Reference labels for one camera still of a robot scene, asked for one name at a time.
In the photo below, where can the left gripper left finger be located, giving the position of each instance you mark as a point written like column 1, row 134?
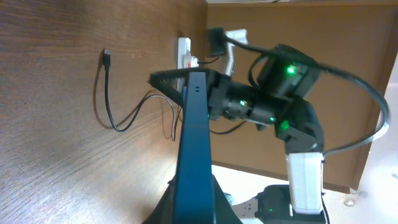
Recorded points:
column 166, row 211

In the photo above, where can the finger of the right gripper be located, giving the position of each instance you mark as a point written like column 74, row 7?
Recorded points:
column 172, row 82

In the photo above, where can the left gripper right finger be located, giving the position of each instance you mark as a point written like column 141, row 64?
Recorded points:
column 223, row 212

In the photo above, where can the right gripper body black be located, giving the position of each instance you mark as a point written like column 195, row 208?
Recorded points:
column 233, row 100

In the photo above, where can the blue Galaxy smartphone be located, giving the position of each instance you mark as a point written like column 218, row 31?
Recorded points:
column 193, row 199

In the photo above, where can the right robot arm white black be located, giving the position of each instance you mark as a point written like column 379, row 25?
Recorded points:
column 299, row 201

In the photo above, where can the white power strip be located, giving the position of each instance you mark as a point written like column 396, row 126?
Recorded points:
column 184, row 57

